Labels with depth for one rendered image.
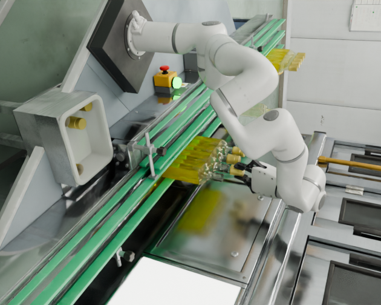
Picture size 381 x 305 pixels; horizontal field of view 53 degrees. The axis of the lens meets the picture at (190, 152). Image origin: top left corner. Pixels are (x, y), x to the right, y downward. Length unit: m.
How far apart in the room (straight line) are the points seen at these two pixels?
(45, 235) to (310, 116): 6.87
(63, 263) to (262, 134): 0.58
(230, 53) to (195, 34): 0.24
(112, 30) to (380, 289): 1.06
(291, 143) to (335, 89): 6.43
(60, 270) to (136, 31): 0.73
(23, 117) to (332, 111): 6.78
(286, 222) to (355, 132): 6.44
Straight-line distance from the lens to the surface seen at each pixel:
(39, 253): 1.04
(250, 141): 0.90
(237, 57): 0.94
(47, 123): 1.06
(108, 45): 1.20
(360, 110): 7.48
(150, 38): 1.24
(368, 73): 7.22
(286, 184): 1.02
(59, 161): 1.11
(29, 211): 1.13
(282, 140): 0.92
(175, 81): 1.51
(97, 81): 1.26
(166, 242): 1.23
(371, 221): 1.42
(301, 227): 1.32
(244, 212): 1.32
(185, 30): 1.19
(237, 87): 0.91
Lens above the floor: 1.53
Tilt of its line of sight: 23 degrees down
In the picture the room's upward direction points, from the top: 100 degrees clockwise
